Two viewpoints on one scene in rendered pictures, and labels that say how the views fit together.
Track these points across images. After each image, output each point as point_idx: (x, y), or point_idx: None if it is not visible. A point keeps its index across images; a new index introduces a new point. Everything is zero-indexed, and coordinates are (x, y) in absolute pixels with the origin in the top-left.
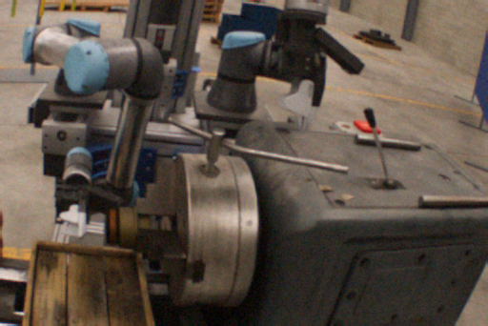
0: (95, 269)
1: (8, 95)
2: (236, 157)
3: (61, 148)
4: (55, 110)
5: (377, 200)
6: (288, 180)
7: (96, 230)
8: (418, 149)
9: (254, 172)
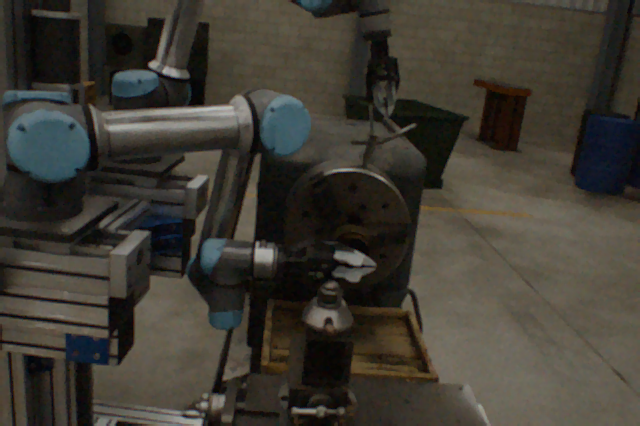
0: (297, 332)
1: None
2: (333, 160)
3: (139, 274)
4: (75, 241)
5: (398, 142)
6: (374, 154)
7: None
8: None
9: None
